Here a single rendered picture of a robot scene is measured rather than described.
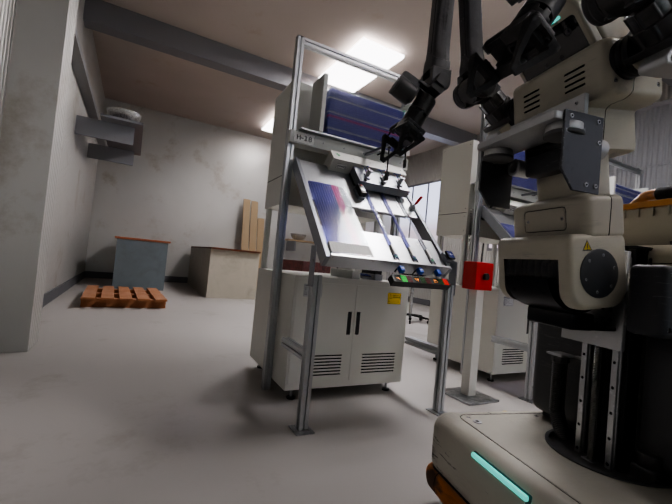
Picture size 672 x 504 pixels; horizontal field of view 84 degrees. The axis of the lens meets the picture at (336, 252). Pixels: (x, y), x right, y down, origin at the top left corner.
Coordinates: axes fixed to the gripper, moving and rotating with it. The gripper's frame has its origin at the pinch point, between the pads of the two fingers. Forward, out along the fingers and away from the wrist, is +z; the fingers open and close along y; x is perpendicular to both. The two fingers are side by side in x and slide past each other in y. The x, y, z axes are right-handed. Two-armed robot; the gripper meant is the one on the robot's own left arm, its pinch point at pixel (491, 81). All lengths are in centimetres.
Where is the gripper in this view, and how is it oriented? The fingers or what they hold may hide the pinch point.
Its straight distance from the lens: 70.4
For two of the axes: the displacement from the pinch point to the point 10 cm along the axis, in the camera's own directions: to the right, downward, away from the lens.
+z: -5.7, 8.0, -1.8
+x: 7.5, 6.0, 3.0
